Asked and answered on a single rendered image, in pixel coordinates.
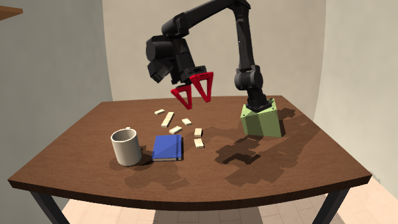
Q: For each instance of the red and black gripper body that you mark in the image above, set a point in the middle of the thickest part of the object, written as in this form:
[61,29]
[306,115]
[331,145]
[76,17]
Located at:
[183,77]

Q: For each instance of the white mug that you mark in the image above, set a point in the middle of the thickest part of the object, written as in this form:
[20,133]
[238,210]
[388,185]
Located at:
[127,150]

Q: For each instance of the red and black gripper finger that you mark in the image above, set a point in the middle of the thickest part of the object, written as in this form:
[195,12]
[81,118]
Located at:
[187,89]
[195,79]

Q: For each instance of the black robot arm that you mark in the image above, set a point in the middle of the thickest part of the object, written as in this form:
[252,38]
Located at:
[163,50]

